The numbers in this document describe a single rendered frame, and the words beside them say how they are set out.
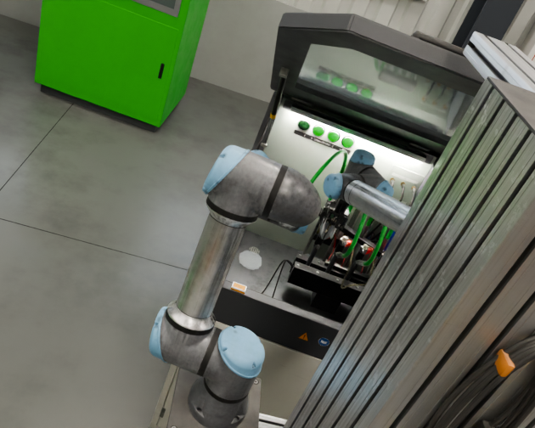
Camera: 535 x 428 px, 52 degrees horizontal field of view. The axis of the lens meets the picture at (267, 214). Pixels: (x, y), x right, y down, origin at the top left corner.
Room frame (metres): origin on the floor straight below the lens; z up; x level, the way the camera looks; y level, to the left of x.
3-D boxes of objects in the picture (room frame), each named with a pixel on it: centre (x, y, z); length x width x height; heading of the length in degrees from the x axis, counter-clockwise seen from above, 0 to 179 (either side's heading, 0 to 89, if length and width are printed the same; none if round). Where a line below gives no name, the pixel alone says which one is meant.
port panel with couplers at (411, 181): (1.96, -0.44, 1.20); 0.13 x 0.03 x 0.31; 93
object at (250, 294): (1.44, -0.22, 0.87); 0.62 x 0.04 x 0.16; 93
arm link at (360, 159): (1.62, -0.22, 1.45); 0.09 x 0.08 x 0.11; 39
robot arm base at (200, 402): (0.90, -0.06, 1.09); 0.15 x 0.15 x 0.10
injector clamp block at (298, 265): (1.69, -0.33, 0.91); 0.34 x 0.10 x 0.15; 93
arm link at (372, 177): (1.53, -0.26, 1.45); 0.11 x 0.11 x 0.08; 39
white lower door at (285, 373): (1.43, -0.22, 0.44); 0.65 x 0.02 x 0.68; 93
